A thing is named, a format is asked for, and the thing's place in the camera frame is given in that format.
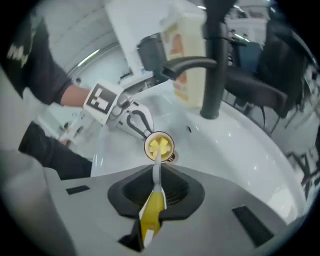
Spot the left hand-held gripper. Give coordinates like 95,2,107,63
83,82,155,139

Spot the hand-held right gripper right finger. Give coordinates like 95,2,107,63
149,163,289,256

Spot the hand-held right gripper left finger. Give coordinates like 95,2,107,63
60,164,155,252

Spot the cream cup with brown rim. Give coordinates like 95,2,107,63
143,131,175,162

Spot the yellow sponge brush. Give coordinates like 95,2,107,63
139,138,170,247

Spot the person's left forearm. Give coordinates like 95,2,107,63
60,84,91,107

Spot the white ceramic sink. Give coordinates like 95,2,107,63
91,86,307,226

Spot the black equipment case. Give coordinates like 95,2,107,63
136,34,167,73

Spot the black sink faucet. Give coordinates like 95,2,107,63
162,0,235,120

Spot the soap bottle with orange label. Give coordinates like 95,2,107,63
159,9,208,110

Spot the person's black shirt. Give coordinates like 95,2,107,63
0,17,93,181

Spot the black office chair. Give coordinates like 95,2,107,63
219,19,316,136

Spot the dark blue office chair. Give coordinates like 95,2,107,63
237,41,263,73

